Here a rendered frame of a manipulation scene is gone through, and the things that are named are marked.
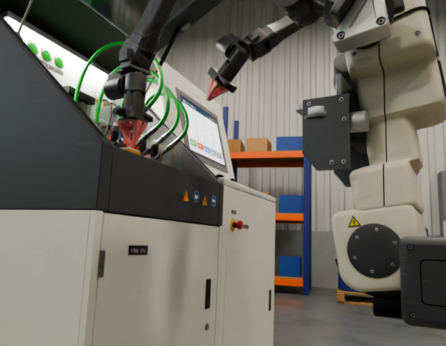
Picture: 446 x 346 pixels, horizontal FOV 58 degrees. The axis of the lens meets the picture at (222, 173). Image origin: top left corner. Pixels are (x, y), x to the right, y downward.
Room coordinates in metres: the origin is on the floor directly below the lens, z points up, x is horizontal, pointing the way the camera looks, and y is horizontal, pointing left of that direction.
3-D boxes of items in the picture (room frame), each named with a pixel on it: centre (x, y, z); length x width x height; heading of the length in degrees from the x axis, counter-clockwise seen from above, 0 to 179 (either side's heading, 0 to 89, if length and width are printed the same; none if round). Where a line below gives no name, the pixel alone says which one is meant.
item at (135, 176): (1.24, 0.16, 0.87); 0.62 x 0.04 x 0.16; 156
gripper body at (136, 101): (1.04, 0.25, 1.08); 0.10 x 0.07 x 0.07; 156
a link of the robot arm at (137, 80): (1.04, 0.25, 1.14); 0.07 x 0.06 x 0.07; 56
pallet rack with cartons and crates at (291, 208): (6.97, -0.12, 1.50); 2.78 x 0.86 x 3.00; 75
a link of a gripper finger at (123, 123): (1.05, 0.24, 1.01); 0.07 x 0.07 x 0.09; 66
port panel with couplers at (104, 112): (1.67, 0.51, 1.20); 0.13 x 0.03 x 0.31; 156
